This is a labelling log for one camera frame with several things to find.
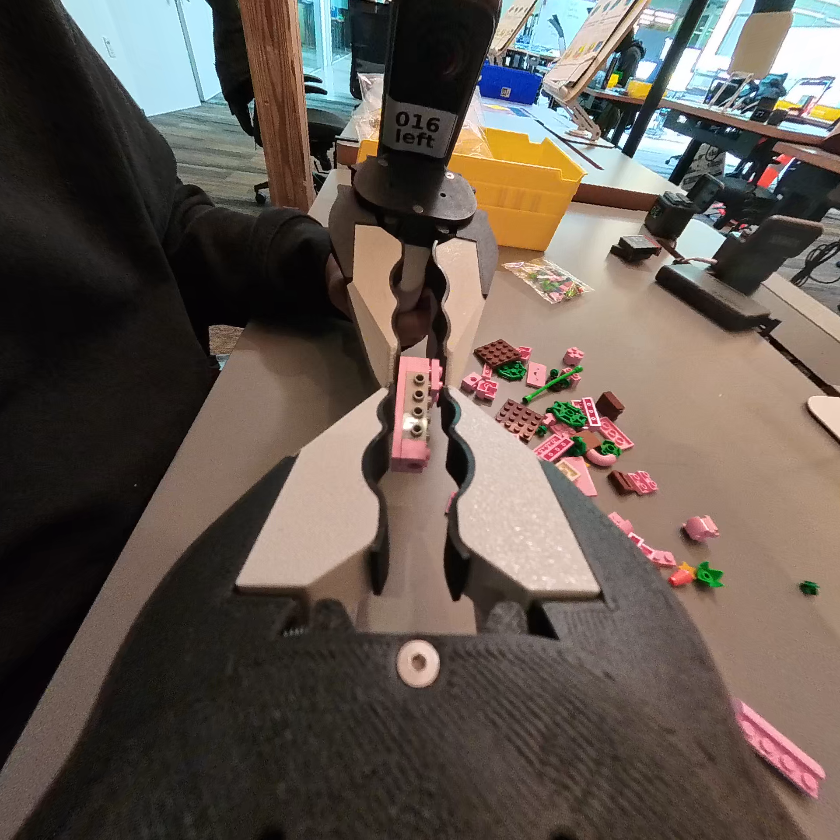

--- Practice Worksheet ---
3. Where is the person's left forearm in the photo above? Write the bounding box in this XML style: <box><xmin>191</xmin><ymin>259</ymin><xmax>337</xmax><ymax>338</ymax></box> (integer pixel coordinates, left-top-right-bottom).
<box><xmin>164</xmin><ymin>184</ymin><xmax>342</xmax><ymax>329</ymax></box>

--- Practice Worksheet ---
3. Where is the wooden office desk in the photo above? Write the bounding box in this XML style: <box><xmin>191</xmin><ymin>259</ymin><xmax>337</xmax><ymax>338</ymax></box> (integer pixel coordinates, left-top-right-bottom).
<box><xmin>584</xmin><ymin>85</ymin><xmax>840</xmax><ymax>165</ymax></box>

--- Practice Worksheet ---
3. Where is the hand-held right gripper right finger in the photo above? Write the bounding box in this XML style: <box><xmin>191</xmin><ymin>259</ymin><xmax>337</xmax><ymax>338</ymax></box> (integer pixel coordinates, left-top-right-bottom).
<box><xmin>436</xmin><ymin>386</ymin><xmax>603</xmax><ymax>619</ymax></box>

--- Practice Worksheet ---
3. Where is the clear plastic packet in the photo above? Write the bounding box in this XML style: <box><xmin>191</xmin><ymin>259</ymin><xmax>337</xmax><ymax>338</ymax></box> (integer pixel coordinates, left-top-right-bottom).
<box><xmin>502</xmin><ymin>258</ymin><xmax>595</xmax><ymax>306</ymax></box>

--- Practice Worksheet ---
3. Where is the wooden pillar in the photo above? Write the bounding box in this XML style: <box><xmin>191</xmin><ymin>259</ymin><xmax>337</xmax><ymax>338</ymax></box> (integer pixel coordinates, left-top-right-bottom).
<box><xmin>239</xmin><ymin>0</ymin><xmax>316</xmax><ymax>212</ymax></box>

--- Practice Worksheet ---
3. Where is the black office chair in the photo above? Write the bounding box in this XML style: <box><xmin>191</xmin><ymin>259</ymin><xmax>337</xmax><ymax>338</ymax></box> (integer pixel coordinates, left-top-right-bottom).
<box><xmin>252</xmin><ymin>72</ymin><xmax>349</xmax><ymax>204</ymax></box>

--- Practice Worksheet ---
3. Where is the tan book stand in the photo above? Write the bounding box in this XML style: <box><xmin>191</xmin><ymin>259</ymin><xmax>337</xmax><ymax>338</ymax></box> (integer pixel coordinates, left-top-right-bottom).
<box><xmin>541</xmin><ymin>0</ymin><xmax>652</xmax><ymax>142</ymax></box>

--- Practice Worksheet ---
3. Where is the small blue storage bin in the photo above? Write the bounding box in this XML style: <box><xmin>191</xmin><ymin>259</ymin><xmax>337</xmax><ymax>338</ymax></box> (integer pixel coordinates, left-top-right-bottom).
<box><xmin>479</xmin><ymin>62</ymin><xmax>546</xmax><ymax>106</ymax></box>

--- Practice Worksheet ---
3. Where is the person's left hand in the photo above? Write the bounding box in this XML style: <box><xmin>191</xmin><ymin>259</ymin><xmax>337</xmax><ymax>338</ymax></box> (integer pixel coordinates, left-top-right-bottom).
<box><xmin>397</xmin><ymin>290</ymin><xmax>442</xmax><ymax>349</ymax></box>

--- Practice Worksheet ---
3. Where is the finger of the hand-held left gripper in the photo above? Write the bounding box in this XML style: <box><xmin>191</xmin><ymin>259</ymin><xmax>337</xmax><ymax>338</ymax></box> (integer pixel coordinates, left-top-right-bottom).
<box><xmin>327</xmin><ymin>185</ymin><xmax>403</xmax><ymax>389</ymax></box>
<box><xmin>430</xmin><ymin>211</ymin><xmax>501</xmax><ymax>373</ymax></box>

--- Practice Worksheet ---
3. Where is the pile of pink toy bricks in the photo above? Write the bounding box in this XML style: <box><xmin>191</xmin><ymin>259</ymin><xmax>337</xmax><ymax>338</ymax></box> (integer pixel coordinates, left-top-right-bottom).
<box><xmin>446</xmin><ymin>344</ymin><xmax>826</xmax><ymax>798</ymax></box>

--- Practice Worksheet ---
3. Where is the black flat device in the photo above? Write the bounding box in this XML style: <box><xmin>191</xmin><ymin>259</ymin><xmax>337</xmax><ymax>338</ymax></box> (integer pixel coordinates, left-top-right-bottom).
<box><xmin>656</xmin><ymin>262</ymin><xmax>781</xmax><ymax>332</ymax></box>

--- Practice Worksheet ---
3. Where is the grey studded toy brick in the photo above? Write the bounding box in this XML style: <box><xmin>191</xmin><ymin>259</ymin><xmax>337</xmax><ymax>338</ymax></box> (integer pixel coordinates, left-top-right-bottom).
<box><xmin>403</xmin><ymin>371</ymin><xmax>432</xmax><ymax>441</ymax></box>

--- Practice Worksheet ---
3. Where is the black cube device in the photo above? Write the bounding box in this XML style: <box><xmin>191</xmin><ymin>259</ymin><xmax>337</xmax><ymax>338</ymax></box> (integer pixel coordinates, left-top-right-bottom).
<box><xmin>644</xmin><ymin>174</ymin><xmax>725</xmax><ymax>240</ymax></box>

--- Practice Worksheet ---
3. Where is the long green toy stem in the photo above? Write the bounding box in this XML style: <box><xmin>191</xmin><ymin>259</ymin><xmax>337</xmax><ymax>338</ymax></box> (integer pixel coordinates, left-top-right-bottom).
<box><xmin>523</xmin><ymin>366</ymin><xmax>584</xmax><ymax>404</ymax></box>

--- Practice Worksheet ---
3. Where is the white book stand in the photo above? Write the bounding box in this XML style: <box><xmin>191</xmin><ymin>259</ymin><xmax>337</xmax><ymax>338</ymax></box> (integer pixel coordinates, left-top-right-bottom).
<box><xmin>807</xmin><ymin>395</ymin><xmax>840</xmax><ymax>442</ymax></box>

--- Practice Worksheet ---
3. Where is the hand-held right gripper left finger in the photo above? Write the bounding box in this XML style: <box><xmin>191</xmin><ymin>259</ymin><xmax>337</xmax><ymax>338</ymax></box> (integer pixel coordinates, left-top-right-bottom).
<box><xmin>234</xmin><ymin>387</ymin><xmax>395</xmax><ymax>606</ymax></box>

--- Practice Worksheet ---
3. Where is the small black box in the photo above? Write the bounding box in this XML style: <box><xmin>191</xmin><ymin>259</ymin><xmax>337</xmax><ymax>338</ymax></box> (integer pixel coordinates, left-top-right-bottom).
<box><xmin>610</xmin><ymin>235</ymin><xmax>662</xmax><ymax>263</ymax></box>

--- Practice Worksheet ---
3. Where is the pink and grey brick assembly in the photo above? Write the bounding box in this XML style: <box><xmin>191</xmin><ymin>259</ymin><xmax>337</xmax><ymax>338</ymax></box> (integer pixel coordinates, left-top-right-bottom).
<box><xmin>390</xmin><ymin>356</ymin><xmax>446</xmax><ymax>473</ymax></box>

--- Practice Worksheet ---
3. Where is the large yellow bin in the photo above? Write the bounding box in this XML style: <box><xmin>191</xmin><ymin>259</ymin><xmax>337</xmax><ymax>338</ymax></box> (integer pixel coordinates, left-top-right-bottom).
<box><xmin>356</xmin><ymin>126</ymin><xmax>586</xmax><ymax>252</ymax></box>

